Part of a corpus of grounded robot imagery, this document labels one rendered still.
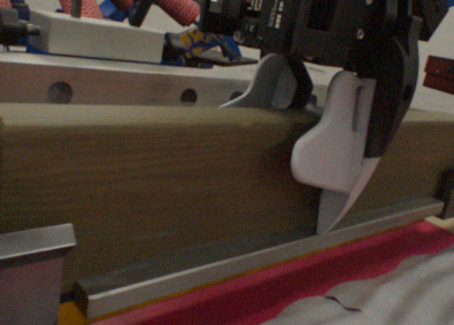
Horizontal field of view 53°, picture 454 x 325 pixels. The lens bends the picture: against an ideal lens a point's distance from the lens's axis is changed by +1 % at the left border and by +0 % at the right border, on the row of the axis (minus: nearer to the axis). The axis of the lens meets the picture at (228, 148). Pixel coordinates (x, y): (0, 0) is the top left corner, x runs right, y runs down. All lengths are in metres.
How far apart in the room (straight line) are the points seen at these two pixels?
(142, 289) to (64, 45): 0.32
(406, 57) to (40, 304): 0.19
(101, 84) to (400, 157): 0.26
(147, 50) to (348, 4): 0.32
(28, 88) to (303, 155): 0.26
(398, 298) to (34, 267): 0.22
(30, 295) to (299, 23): 0.14
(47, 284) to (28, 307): 0.01
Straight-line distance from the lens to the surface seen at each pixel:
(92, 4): 0.70
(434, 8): 0.32
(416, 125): 0.35
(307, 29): 0.20
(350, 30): 0.23
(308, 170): 0.23
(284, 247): 0.25
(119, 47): 0.50
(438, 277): 0.35
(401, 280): 0.33
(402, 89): 0.24
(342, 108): 0.24
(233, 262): 0.23
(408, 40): 0.24
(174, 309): 0.25
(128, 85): 0.45
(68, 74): 0.42
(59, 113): 0.18
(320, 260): 0.33
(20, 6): 0.99
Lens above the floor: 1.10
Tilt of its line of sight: 16 degrees down
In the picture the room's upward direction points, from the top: 11 degrees clockwise
